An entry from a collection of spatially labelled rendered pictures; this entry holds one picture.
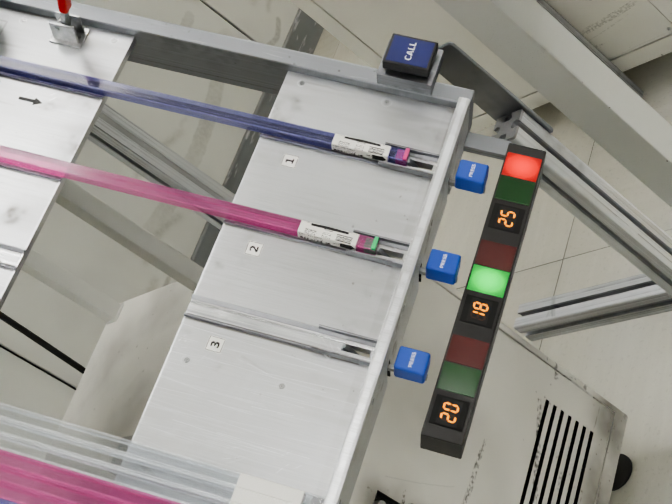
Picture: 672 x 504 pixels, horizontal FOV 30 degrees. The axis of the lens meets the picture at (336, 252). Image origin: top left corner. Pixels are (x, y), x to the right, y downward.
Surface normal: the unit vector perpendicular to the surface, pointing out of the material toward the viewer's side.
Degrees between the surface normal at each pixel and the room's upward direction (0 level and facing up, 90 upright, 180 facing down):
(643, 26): 90
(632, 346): 0
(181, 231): 90
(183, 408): 48
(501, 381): 90
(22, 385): 90
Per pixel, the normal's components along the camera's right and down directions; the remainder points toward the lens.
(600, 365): -0.73, -0.52
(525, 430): 0.61, -0.22
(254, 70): -0.30, 0.83
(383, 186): -0.04, -0.51
